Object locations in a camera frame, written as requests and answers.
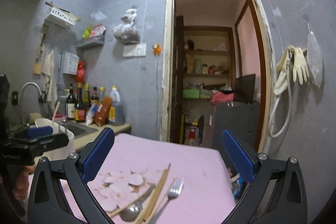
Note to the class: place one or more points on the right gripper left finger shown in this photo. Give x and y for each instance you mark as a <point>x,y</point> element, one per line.
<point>94,154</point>

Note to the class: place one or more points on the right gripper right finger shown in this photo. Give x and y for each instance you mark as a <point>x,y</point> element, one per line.
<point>245,164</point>

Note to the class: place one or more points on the silver metal spoon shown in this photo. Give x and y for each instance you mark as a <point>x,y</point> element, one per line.
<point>131,213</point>

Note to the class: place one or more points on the silver metal fork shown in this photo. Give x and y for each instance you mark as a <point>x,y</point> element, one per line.
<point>174,194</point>

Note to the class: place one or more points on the person's left hand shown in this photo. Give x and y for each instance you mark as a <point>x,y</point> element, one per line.
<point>20,191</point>

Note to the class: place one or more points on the chrome sink faucet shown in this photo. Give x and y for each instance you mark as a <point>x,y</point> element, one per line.
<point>31,95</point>

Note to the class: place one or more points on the stainless steel sink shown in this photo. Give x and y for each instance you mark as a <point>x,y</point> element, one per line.
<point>77,129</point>

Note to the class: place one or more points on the beige sponge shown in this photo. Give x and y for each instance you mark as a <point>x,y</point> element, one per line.
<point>32,117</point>

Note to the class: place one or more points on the pink floral table cloth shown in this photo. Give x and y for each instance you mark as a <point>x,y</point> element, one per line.
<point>134,163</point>

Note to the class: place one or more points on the dark grey cabinet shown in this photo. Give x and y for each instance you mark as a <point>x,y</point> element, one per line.
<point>240,115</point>

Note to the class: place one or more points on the orange spice packet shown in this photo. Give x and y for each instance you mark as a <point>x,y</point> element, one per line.
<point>103,111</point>

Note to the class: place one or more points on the pink soap dish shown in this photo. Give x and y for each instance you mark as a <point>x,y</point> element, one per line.
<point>59,117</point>

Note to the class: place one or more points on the white plastic packet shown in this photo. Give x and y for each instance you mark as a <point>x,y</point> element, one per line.
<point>91,114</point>

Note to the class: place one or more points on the dark soy sauce bottle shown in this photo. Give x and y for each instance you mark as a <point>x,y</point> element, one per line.
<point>80,111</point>

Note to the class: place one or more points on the dark wine bottle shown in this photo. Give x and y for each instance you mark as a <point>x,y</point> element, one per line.
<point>70,104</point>

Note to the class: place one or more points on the small red-label sauce bottle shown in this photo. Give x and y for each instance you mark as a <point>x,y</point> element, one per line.
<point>94,96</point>

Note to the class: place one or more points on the red cloth on cabinet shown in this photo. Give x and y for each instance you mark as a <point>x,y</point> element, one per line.
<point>219,97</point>

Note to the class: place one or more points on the long brown chopstick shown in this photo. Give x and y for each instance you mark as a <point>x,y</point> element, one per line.
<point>140,216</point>

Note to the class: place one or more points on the red plastic bag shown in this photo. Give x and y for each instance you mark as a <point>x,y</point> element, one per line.
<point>80,74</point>

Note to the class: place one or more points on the pale thin chopstick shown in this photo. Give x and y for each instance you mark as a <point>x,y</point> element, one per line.
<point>156,209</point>

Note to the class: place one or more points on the hanging beige dishcloth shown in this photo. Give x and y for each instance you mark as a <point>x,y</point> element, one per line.
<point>48,69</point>

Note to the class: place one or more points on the green box on shelf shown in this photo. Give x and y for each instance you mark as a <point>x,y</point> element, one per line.
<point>191,93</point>

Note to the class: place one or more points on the cream rubber gloves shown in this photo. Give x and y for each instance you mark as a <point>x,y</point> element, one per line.
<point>292,67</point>

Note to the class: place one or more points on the clear hanging plastic bag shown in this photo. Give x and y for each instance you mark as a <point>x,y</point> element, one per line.
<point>314,58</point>

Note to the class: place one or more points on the white perforated wall box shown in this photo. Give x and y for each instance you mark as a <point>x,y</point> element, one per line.
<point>70,63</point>

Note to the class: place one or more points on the white wall socket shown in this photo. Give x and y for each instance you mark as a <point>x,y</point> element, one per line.
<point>134,50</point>

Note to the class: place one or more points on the grey wall spice shelf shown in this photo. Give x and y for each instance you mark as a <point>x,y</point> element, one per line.
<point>90,42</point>

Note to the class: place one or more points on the orange wall hook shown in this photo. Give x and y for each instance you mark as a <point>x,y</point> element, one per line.
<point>156,49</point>

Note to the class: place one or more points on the white wall rack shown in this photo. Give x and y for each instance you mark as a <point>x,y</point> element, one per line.
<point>61,17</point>

